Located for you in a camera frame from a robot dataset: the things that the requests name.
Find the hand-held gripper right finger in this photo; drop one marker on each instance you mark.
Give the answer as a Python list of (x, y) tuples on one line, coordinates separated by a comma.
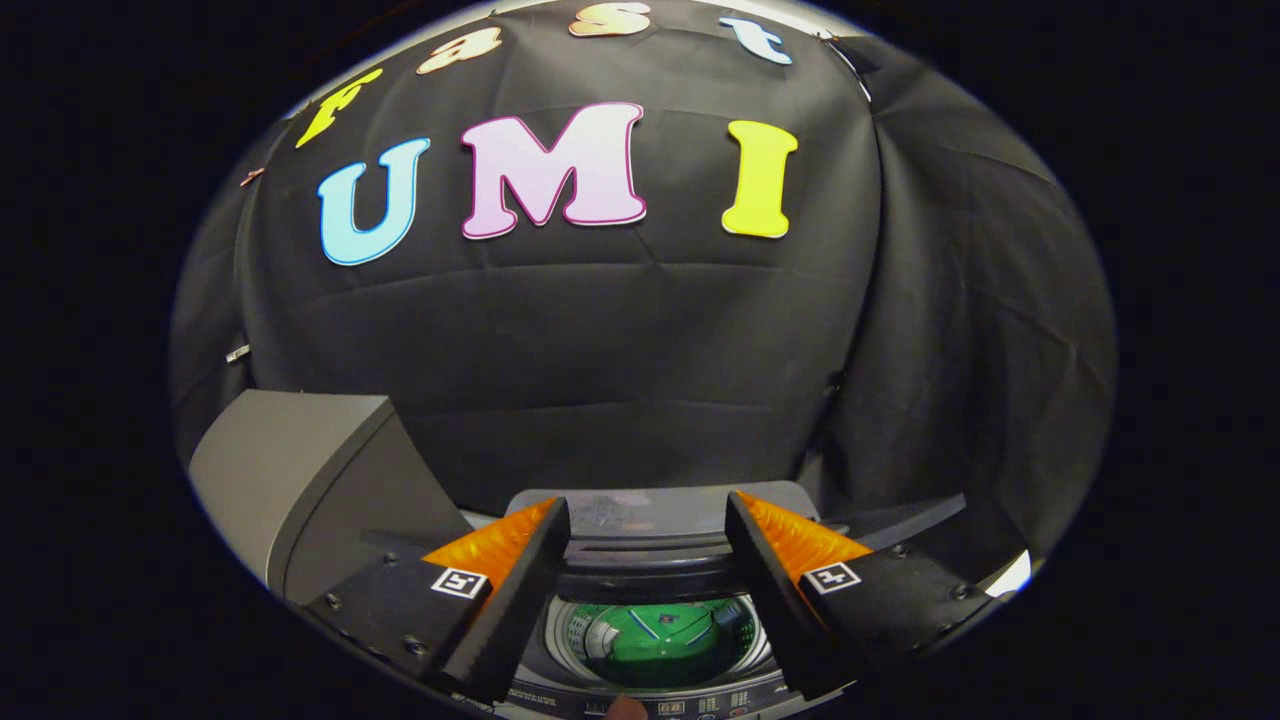
[(778, 610)]

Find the grey cabinet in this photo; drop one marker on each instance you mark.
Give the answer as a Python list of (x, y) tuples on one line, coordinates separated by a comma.
[(290, 460)]

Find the copper clip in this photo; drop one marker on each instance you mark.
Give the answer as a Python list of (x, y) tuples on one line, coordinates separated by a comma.
[(252, 177)]

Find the black backdrop cloth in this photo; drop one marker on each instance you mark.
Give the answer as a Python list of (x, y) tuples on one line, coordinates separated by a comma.
[(600, 330)]

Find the green polo shirt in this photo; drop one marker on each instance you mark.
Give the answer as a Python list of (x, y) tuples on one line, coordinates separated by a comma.
[(665, 645)]

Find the silver clip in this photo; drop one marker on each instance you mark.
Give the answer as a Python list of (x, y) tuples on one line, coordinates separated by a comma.
[(238, 353)]

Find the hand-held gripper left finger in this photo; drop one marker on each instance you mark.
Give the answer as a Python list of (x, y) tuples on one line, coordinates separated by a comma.
[(512, 610)]

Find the dark grey washing machine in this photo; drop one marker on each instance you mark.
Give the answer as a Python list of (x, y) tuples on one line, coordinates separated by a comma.
[(650, 700)]

